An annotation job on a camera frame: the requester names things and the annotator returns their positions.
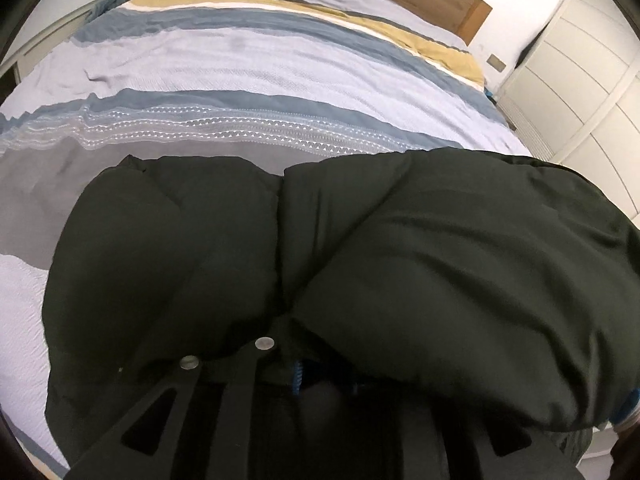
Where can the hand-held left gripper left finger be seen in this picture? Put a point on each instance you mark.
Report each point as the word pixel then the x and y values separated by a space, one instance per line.
pixel 296 377

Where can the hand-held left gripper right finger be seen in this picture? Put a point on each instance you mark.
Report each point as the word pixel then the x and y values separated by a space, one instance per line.
pixel 470 455

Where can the dark green puffer jacket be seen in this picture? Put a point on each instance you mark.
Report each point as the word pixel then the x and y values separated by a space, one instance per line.
pixel 400 260

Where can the bed with striped duvet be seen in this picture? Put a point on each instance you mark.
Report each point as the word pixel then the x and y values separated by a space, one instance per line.
pixel 250 85

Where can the white wardrobe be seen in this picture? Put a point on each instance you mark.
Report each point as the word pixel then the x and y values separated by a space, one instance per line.
pixel 575 85

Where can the white low shelf unit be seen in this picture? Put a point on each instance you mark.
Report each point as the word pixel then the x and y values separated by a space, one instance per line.
pixel 40 40

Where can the wall switch plate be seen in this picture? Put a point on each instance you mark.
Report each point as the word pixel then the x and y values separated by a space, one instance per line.
pixel 496 62

